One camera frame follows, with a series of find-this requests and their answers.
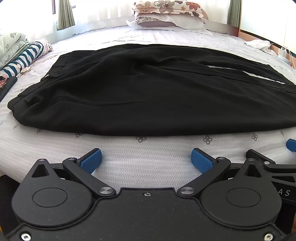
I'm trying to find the white charger with cable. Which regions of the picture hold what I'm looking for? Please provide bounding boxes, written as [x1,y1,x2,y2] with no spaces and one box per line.
[276,46,296,68]

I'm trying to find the green curtain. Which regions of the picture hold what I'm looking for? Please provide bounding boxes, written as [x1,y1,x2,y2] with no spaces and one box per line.
[227,0,242,29]
[57,0,76,31]

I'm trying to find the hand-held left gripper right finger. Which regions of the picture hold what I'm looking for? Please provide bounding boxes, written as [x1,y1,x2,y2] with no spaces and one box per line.
[177,148,264,198]

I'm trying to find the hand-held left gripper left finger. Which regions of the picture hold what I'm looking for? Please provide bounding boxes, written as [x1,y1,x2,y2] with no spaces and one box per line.
[31,148,117,199]

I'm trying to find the green floral folded quilt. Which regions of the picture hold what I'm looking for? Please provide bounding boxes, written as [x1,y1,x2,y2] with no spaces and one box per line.
[0,31,31,68]

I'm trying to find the wooden side rail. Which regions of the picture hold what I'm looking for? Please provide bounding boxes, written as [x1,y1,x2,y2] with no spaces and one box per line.
[239,30,296,62]

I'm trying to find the bed with white patterned sheet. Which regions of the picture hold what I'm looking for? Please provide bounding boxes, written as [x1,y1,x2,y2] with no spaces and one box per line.
[0,22,296,186]

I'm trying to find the crumpled white cloth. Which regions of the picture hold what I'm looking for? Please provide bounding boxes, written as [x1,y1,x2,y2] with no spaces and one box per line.
[245,39,272,50]

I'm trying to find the black pants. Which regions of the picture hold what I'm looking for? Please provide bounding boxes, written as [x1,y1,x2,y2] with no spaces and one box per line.
[7,44,296,137]

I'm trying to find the white sheer curtain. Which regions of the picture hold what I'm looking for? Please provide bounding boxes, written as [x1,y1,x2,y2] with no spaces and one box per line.
[0,0,230,32]

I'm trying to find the floral pillow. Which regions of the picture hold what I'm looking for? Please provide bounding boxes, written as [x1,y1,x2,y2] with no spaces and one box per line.
[132,0,209,21]

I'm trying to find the blue white striped blanket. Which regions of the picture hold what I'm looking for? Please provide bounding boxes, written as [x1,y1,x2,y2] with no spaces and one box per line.
[0,39,53,79]

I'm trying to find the black floral cloth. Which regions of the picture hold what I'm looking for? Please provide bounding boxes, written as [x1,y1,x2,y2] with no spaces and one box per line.
[0,70,18,102]

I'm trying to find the white and mauve pillow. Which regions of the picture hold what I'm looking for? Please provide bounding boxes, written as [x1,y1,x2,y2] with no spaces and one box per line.
[126,13,213,36]

